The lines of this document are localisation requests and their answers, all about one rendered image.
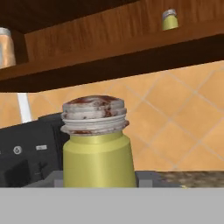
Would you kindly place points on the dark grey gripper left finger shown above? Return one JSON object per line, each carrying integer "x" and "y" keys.
{"x": 51, "y": 180}

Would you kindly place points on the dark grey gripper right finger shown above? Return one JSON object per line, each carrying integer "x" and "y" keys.
{"x": 148, "y": 179}

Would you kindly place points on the yellow shaker with grey lid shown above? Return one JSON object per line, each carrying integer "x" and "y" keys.
{"x": 97, "y": 157}

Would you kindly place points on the orange condiment bottle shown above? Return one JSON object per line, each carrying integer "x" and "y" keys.
{"x": 6, "y": 49}

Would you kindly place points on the brown wooden cabinet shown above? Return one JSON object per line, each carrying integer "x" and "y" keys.
{"x": 87, "y": 43}

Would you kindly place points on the small yellow shaker grey lid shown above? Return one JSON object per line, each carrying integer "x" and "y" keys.
{"x": 170, "y": 22}

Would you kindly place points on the black countertop appliance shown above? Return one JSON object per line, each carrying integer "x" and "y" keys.
{"x": 26, "y": 151}

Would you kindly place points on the white upright post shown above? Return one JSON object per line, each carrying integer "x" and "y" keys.
{"x": 24, "y": 108}

